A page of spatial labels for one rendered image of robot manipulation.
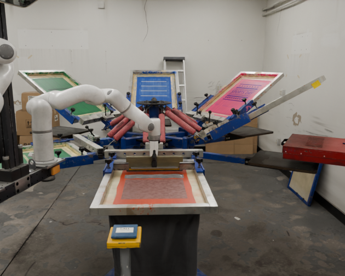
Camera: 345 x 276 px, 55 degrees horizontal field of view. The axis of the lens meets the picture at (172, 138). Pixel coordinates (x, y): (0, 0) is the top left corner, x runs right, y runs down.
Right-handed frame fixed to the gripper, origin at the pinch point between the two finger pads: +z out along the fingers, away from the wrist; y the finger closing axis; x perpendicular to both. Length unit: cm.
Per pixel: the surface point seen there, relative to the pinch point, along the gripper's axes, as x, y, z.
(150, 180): -2.4, 16.6, 6.0
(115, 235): -15, 82, 5
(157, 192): 1.6, 34.7, 6.0
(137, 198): -8.8, 42.5, 6.0
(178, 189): 13.0, 31.0, 6.0
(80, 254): -65, -63, 102
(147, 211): -3, 61, 5
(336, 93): 200, -154, -31
